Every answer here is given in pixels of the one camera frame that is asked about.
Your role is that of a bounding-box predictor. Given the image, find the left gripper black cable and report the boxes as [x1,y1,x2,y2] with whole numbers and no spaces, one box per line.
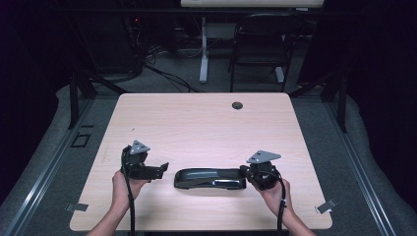
[120,147,138,236]

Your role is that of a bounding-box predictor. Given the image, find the aluminium floor rail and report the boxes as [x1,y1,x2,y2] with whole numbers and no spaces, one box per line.
[324,97,398,236]
[2,97,96,236]

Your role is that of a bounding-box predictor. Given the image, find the grey tape strip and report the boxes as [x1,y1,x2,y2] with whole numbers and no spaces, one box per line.
[315,199,338,215]
[64,203,89,212]

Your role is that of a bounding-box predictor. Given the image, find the black stapler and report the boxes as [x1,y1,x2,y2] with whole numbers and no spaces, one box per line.
[173,167,248,191]

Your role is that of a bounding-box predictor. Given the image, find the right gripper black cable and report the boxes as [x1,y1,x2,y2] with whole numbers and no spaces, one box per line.
[257,168,287,236]

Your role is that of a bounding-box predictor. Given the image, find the black floor cables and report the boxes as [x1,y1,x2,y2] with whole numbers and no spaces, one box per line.
[141,45,206,93]

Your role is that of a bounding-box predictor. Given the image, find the black folding chair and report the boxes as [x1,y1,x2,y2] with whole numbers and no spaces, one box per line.
[228,13,307,93]

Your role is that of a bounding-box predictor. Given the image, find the person's right hand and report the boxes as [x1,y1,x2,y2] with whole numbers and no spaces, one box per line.
[255,178,293,218]

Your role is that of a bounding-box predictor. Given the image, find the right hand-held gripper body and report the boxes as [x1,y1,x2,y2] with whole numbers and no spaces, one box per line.
[245,149,283,192]

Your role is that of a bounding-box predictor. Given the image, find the person's left hand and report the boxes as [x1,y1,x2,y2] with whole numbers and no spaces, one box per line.
[111,169,150,211]

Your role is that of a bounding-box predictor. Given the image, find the white desk leg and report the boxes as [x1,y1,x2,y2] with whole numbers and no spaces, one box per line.
[199,16,210,85]

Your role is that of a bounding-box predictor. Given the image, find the dark equipment with red light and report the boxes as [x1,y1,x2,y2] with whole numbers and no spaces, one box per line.
[94,14,147,75]

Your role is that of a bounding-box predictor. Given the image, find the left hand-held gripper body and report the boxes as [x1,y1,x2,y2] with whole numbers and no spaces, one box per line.
[120,140,153,181]

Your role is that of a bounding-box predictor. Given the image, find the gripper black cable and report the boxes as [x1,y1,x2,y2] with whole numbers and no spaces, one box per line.
[120,147,138,236]
[257,168,287,236]

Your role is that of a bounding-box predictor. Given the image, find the black metal stand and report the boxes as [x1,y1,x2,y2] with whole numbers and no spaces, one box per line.
[67,63,129,131]
[288,70,349,134]

